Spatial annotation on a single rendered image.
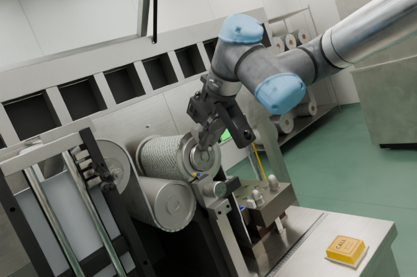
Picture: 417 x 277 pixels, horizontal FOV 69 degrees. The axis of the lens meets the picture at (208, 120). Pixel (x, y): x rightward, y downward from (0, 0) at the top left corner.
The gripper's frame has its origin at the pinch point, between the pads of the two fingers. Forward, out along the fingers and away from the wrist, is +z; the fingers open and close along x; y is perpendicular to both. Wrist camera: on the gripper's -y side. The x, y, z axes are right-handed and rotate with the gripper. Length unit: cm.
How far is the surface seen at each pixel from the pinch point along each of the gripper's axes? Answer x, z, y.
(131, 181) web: 18.8, 6.3, 5.5
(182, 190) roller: 9.2, 8.3, -3.0
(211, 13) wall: -273, 149, 244
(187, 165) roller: 5.5, 4.0, 0.5
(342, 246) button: -14.5, 7.5, -39.0
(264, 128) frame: -76, 56, 17
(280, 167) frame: -78, 71, -2
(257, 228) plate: -10.3, 25.3, -20.9
